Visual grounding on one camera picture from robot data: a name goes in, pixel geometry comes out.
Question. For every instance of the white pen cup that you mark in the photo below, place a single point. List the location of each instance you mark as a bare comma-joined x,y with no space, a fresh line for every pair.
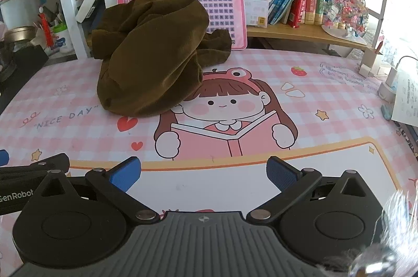
62,38

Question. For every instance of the black bag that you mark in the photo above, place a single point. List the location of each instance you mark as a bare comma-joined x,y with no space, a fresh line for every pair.
23,65

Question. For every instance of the red tassel ornament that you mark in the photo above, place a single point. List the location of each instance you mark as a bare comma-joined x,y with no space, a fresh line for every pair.
45,32

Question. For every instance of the pink cartoon desk mat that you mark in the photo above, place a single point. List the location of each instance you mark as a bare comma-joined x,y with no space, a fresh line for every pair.
326,94

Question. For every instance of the brown sweater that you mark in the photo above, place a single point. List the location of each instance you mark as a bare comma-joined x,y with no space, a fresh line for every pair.
147,68

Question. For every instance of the brass metal bowl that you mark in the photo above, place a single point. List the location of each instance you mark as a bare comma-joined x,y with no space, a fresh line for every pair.
19,34

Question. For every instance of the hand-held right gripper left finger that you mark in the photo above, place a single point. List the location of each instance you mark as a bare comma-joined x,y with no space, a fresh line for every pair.
125,174

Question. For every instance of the stack of notebooks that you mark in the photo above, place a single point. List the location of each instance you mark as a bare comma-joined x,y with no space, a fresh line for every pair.
410,140

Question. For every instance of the printed paper sheet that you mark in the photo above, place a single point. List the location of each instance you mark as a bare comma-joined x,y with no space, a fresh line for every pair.
406,100

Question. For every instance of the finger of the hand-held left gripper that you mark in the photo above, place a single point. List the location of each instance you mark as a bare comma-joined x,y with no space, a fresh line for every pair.
55,162
3,158

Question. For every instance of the white charger plug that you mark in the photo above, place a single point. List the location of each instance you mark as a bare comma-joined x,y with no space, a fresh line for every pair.
388,87

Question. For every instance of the white cardboard box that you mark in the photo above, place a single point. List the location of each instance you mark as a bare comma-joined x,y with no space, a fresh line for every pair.
369,65

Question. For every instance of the teal eraser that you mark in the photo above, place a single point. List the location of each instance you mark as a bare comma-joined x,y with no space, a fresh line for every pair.
387,112

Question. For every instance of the shiny crinkled foil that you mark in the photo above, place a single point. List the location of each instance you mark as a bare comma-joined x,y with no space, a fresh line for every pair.
401,231

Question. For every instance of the small white printed box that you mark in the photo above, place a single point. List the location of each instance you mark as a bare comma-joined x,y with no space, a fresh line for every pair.
256,11

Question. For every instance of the colourful flower ornament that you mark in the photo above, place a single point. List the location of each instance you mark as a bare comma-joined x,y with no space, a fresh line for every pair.
346,12

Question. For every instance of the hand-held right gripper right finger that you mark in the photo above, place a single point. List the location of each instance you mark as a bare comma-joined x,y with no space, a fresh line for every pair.
281,174

